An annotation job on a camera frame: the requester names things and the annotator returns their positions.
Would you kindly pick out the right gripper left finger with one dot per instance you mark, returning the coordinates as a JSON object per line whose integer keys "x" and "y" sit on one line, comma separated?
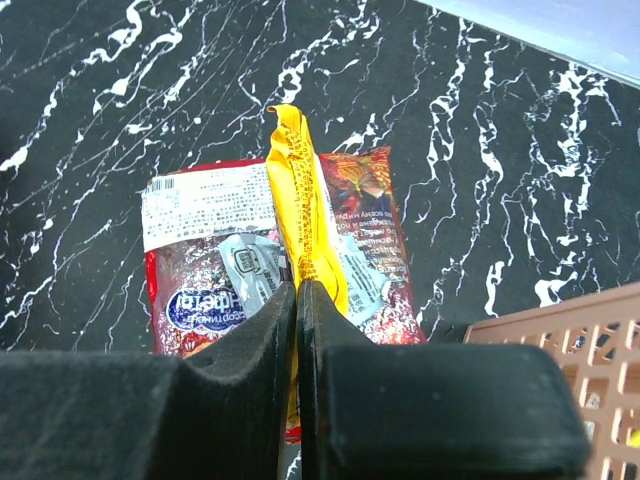
{"x": 219, "y": 414}

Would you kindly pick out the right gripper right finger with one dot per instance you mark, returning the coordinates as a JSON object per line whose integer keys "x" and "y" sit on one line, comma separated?
{"x": 435, "y": 411}

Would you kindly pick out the yellow snack packet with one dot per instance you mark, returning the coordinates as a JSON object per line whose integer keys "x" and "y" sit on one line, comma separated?
{"x": 302, "y": 209}

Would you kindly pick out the red cookie snack bag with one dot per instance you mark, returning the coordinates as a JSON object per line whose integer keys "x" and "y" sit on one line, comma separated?
{"x": 187, "y": 214}

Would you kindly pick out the grey foil snack packet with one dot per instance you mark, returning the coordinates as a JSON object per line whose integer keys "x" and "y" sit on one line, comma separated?
{"x": 253, "y": 264}

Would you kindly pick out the peach plastic desk organizer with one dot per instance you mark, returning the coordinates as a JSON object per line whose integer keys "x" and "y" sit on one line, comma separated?
{"x": 595, "y": 340}

